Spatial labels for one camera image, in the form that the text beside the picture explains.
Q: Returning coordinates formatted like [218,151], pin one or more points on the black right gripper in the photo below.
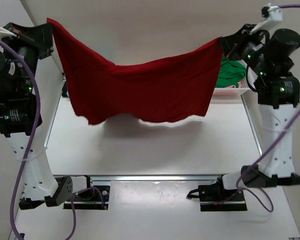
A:
[231,45]

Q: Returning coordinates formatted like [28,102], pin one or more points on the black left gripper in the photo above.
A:
[45,31]

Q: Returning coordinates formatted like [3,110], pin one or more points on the red t shirt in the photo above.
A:
[169,89]

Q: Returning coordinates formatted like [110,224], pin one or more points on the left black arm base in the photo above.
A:
[92,199]

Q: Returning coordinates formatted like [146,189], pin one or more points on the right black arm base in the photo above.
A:
[215,198]

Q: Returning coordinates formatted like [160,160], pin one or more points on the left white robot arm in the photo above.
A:
[20,115]

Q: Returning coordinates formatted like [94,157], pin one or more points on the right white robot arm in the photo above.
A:
[278,95]

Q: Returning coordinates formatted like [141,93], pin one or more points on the green t shirt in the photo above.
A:
[231,73]

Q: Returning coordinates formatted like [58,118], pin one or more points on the white plastic basket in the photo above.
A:
[238,91]

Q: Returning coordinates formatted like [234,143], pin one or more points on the black folded t shirt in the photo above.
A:
[64,92]

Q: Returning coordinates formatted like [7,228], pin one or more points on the silver aluminium table rail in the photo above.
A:
[154,177]

